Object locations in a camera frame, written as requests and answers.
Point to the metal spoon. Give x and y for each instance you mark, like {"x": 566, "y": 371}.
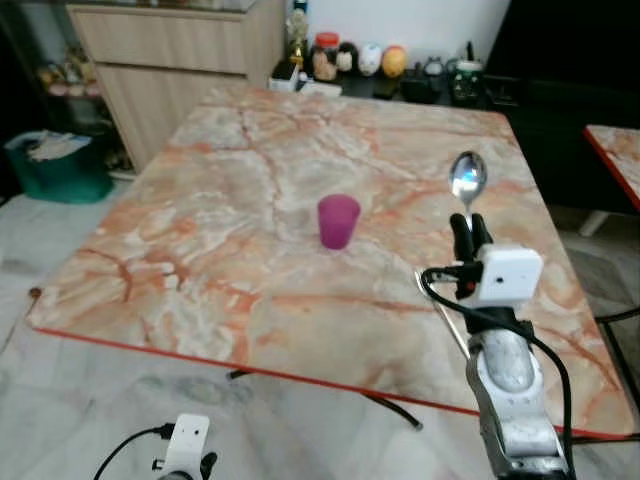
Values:
{"x": 467, "y": 178}

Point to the green white mug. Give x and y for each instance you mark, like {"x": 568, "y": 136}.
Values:
{"x": 467, "y": 80}

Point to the grey totoro figure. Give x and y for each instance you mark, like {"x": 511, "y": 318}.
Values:
{"x": 435, "y": 69}

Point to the light wooden cabinet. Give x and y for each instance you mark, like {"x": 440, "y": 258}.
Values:
{"x": 180, "y": 60}

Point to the red lid plastic jar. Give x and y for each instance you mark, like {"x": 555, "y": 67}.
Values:
{"x": 325, "y": 58}

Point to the orange round plush toy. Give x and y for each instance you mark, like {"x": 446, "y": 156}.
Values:
{"x": 395, "y": 62}

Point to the green plastic basin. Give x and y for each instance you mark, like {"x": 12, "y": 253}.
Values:
{"x": 60, "y": 180}

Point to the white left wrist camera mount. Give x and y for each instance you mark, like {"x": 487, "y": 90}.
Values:
{"x": 185, "y": 440}

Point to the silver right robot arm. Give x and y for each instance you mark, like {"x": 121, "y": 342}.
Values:
{"x": 510, "y": 370}

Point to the dark display shelf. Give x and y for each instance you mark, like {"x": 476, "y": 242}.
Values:
{"x": 65, "y": 75}

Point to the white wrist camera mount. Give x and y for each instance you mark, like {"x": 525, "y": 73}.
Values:
{"x": 185, "y": 440}
{"x": 510, "y": 275}

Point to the black haired plush doll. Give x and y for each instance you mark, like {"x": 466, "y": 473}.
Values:
{"x": 347, "y": 58}

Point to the small white box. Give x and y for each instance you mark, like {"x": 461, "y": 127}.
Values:
{"x": 284, "y": 78}

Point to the black flat television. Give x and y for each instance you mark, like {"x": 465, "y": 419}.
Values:
{"x": 570, "y": 40}

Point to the large marble dining table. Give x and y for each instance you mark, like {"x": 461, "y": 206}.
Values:
{"x": 200, "y": 260}

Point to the tall gold teal trophy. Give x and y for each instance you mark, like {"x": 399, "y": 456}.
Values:
{"x": 297, "y": 28}

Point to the small marble table red edge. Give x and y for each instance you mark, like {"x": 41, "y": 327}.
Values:
{"x": 620, "y": 150}

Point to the purple plastic cup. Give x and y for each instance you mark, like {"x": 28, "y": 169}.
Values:
{"x": 338, "y": 225}

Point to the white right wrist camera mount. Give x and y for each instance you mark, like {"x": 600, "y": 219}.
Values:
{"x": 510, "y": 275}

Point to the metal fork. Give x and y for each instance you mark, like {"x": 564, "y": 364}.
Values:
{"x": 455, "y": 330}

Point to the black metal chair frame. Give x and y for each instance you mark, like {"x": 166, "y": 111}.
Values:
{"x": 618, "y": 352}

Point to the white round plush toy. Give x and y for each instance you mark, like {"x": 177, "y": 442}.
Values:
{"x": 370, "y": 60}

